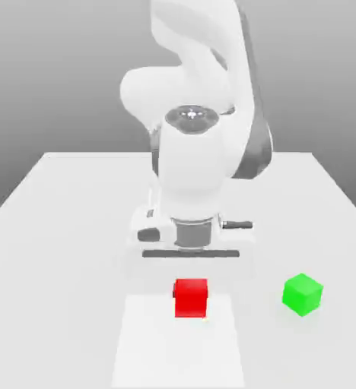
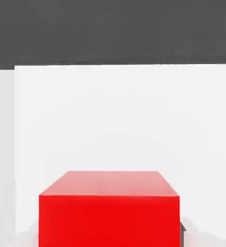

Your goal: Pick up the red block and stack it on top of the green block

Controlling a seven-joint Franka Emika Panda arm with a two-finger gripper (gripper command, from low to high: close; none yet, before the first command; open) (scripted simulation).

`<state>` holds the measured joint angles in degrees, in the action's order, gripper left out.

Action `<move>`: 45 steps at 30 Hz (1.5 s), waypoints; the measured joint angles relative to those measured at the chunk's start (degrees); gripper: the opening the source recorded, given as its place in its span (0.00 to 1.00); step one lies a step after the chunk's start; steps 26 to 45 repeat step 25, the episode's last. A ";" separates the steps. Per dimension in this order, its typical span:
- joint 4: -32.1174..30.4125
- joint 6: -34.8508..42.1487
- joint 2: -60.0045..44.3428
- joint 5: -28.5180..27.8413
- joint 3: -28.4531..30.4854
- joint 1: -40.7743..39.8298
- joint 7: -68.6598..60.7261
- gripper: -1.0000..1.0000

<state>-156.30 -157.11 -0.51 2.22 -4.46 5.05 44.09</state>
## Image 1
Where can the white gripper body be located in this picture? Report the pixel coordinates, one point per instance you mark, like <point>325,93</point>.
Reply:
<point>190,254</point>

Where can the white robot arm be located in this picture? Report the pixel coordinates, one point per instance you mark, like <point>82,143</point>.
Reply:
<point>190,164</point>

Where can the small red cube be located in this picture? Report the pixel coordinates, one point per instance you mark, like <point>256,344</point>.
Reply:
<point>190,299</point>

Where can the small green cube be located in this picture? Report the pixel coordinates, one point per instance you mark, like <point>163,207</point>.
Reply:
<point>302,295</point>

